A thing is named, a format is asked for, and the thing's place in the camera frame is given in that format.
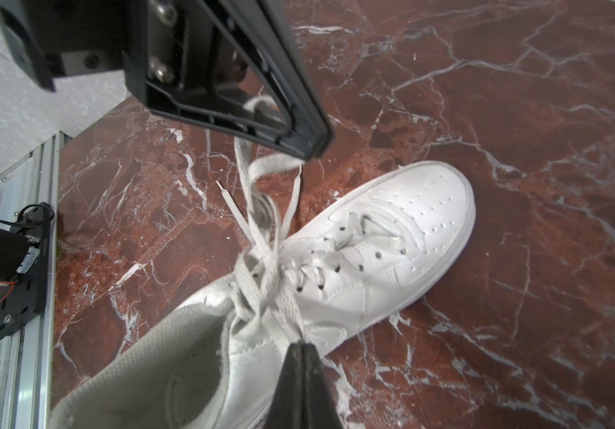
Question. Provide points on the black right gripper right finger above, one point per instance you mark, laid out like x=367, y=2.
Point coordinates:
x=319, y=409

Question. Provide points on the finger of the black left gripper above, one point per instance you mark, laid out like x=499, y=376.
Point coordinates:
x=230, y=66

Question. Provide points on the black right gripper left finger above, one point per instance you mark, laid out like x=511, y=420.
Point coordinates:
x=286, y=411

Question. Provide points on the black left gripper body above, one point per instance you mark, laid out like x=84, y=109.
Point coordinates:
x=51, y=40

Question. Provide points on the white sneaker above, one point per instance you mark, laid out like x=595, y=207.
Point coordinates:
x=214, y=362

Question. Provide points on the white shoelace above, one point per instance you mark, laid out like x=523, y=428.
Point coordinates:
x=264, y=230

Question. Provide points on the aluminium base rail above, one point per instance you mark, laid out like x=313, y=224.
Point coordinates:
x=28, y=198

